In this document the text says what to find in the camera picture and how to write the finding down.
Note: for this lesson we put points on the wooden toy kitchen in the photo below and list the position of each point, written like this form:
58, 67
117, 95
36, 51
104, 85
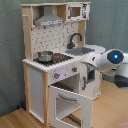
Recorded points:
55, 38

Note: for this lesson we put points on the white oven door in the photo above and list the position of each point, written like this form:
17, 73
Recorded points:
63, 102

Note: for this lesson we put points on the small metal pot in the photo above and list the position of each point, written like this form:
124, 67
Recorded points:
45, 56

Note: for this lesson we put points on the black toy stovetop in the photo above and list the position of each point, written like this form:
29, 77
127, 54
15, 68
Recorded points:
57, 58

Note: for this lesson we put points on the right red stove knob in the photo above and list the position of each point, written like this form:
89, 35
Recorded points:
74, 69

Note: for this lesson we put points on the white cupboard door with dispenser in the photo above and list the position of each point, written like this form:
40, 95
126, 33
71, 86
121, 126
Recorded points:
89, 82

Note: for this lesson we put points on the grey range hood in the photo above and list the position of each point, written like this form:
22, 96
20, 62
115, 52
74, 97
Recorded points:
48, 18

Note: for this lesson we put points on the white toy microwave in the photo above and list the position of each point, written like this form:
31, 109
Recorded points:
77, 11

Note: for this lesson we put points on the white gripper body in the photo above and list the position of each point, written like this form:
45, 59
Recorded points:
90, 59

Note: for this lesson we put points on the grey toy sink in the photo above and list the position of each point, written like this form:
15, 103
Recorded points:
79, 51

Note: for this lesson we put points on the black toy faucet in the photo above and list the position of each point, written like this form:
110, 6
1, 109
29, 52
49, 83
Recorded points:
71, 44

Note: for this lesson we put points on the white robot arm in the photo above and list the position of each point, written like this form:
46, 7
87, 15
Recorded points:
113, 62

